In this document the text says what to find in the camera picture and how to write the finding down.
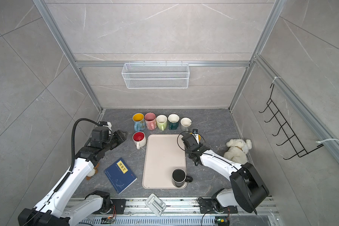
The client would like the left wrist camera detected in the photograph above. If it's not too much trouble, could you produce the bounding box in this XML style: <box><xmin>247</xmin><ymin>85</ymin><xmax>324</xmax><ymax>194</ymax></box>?
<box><xmin>98</xmin><ymin>121</ymin><xmax>112</xmax><ymax>131</ymax></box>

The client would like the pink cartoon mug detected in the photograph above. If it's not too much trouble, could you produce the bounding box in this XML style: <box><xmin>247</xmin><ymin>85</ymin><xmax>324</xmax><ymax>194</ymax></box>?
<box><xmin>145</xmin><ymin>112</ymin><xmax>157</xmax><ymax>131</ymax></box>

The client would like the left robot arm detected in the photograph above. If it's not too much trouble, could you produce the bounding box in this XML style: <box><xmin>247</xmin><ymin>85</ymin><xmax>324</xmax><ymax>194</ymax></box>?
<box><xmin>18</xmin><ymin>118</ymin><xmax>128</xmax><ymax>226</ymax></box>

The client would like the black wire hook rack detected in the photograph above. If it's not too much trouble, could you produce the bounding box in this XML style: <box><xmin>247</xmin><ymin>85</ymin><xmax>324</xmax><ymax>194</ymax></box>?
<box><xmin>259</xmin><ymin>84</ymin><xmax>324</xmax><ymax>160</ymax></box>

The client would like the white plastic bracket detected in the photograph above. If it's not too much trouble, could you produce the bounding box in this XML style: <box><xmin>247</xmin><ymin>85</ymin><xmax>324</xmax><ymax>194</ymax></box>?
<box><xmin>145</xmin><ymin>194</ymin><xmax>167</xmax><ymax>217</ymax></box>

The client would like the black mug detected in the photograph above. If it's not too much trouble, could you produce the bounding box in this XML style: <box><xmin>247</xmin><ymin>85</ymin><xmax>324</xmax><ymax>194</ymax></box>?
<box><xmin>171</xmin><ymin>168</ymin><xmax>193</xmax><ymax>187</ymax></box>

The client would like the grey mug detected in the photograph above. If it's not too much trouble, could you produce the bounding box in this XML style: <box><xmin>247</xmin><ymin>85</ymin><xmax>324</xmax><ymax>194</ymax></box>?
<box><xmin>180</xmin><ymin>117</ymin><xmax>192</xmax><ymax>131</ymax></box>

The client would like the blue hardcover book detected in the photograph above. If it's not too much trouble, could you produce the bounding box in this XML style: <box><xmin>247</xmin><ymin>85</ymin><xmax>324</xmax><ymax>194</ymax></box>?
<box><xmin>104</xmin><ymin>158</ymin><xmax>137</xmax><ymax>195</ymax></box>

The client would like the white plush toy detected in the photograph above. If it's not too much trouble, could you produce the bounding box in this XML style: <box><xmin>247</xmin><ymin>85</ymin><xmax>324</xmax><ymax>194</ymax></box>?
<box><xmin>224</xmin><ymin>139</ymin><xmax>252</xmax><ymax>164</ymax></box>

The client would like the white wire mesh basket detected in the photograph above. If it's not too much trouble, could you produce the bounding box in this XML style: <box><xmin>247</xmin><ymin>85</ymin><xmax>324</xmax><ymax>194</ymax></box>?
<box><xmin>121</xmin><ymin>63</ymin><xmax>190</xmax><ymax>89</ymax></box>

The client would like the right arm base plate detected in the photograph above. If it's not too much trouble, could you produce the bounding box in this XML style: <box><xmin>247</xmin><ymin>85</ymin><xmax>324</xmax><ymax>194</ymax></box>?
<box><xmin>197</xmin><ymin>197</ymin><xmax>238</xmax><ymax>214</ymax></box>

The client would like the small brown white object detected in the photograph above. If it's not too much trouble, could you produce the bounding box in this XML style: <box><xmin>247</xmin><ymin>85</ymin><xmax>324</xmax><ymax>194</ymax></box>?
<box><xmin>86</xmin><ymin>163</ymin><xmax>100</xmax><ymax>180</ymax></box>

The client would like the beige serving tray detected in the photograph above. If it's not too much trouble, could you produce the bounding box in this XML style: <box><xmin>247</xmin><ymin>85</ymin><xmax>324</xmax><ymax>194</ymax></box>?
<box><xmin>142</xmin><ymin>134</ymin><xmax>187</xmax><ymax>189</ymax></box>

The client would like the white mug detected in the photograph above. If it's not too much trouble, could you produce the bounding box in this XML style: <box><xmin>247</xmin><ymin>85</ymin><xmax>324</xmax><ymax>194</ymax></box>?
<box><xmin>132</xmin><ymin>131</ymin><xmax>147</xmax><ymax>150</ymax></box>

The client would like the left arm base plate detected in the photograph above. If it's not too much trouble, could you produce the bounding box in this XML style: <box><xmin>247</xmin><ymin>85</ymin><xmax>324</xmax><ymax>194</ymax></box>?
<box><xmin>99</xmin><ymin>199</ymin><xmax>127</xmax><ymax>214</ymax></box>

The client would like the light green mug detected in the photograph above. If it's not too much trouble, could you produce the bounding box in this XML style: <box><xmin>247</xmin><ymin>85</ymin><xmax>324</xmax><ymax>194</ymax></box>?
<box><xmin>156</xmin><ymin>115</ymin><xmax>168</xmax><ymax>131</ymax></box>

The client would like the dark green mug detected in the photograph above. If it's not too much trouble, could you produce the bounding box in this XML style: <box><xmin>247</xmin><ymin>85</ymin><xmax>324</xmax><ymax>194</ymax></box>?
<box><xmin>168</xmin><ymin>114</ymin><xmax>180</xmax><ymax>130</ymax></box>

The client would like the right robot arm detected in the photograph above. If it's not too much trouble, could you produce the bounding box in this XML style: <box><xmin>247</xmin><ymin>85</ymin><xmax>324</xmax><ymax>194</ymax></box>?
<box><xmin>177</xmin><ymin>131</ymin><xmax>270</xmax><ymax>213</ymax></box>

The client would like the blue mug yellow inside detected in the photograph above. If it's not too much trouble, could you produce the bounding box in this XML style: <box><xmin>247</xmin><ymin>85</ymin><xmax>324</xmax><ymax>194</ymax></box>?
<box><xmin>132</xmin><ymin>113</ymin><xmax>146</xmax><ymax>132</ymax></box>

